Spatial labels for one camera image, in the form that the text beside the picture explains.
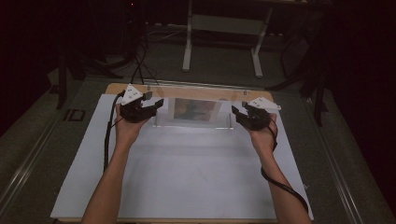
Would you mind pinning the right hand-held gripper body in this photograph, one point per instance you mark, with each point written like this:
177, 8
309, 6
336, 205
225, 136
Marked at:
258, 115

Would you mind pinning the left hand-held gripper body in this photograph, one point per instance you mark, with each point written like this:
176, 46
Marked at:
132, 104

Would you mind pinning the person's right hand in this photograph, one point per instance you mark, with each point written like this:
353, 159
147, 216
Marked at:
263, 140

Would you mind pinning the person's left hand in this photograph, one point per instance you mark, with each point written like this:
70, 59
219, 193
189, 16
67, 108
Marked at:
127, 132

